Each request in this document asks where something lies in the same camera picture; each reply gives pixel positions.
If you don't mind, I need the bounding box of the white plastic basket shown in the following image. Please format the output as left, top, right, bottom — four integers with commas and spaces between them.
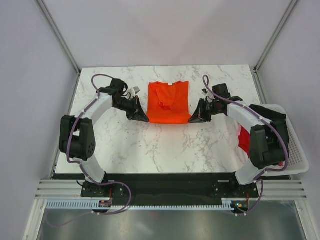
237, 103, 311, 177

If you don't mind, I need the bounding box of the orange t shirt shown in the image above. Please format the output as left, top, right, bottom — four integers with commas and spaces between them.
146, 81, 191, 125

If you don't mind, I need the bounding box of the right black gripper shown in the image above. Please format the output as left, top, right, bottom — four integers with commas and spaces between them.
189, 98, 222, 124

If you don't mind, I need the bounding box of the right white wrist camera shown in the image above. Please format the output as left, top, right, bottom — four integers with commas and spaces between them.
201, 88, 208, 96

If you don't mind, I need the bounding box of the red t shirt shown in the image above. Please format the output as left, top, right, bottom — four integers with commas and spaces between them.
237, 125, 251, 158

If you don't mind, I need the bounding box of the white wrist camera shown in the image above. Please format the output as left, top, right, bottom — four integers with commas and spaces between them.
133, 86, 140, 94
201, 88, 208, 96

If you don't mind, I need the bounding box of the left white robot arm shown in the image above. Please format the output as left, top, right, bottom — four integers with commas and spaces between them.
59, 78, 150, 197

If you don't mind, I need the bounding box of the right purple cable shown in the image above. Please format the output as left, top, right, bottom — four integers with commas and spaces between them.
202, 74, 290, 217

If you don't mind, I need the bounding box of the aluminium frame rail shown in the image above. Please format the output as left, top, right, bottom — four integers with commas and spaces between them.
36, 177, 307, 200

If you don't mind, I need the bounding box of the aluminium corner post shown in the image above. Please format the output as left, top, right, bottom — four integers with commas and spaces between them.
250, 0, 300, 74
34, 0, 81, 77

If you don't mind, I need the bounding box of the blue slotted cable duct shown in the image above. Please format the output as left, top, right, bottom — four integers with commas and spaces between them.
45, 199, 234, 211

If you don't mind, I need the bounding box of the black t shirt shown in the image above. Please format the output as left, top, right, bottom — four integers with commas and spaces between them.
249, 104, 290, 148

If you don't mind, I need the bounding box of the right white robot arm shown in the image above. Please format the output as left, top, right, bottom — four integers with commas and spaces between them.
188, 83, 290, 197

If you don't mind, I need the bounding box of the left aluminium corner post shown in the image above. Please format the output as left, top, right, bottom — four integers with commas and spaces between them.
34, 0, 81, 77

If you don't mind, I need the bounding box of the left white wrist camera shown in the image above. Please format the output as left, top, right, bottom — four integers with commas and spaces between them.
133, 86, 140, 94

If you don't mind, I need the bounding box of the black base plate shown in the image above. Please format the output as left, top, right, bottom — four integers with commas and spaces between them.
81, 173, 259, 207

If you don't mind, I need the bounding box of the right aluminium corner post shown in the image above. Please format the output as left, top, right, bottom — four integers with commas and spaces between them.
250, 0, 300, 74

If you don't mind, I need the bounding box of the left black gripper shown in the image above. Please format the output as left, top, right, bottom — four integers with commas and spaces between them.
113, 96, 149, 123

